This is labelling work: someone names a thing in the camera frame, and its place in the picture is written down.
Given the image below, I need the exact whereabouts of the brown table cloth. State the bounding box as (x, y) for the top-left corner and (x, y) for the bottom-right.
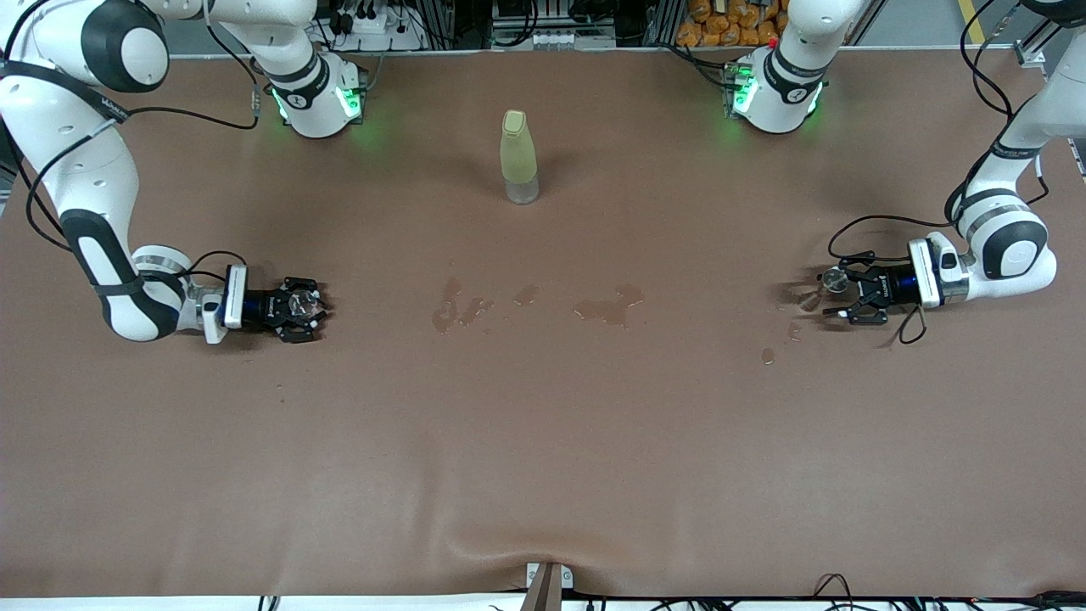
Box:
(0, 47), (1086, 599)

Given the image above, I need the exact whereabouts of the steel jigger cup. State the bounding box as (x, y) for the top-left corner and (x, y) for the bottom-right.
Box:
(802, 266), (849, 311)

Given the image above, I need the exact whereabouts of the looped black cable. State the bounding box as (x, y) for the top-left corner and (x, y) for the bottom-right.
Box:
(810, 574), (854, 608)

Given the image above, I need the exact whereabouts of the long white socket strip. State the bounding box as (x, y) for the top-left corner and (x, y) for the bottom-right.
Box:
(490, 30), (618, 50)

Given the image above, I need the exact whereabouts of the black electronics rack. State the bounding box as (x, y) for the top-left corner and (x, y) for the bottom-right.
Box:
(428, 0), (675, 48)

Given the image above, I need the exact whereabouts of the yellow-green bottle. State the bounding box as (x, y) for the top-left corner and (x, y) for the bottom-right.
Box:
(500, 109), (540, 205)

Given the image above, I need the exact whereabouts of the metal table edge clamp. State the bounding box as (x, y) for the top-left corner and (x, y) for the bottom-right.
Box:
(519, 562), (574, 611)

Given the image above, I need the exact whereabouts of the orange snack bag pile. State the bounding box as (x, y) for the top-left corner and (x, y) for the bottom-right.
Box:
(676, 0), (790, 48)

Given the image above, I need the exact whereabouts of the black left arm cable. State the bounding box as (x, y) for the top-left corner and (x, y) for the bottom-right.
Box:
(827, 0), (1049, 345)

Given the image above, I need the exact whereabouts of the white power strip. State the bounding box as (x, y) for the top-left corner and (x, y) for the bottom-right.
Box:
(331, 7), (425, 39)

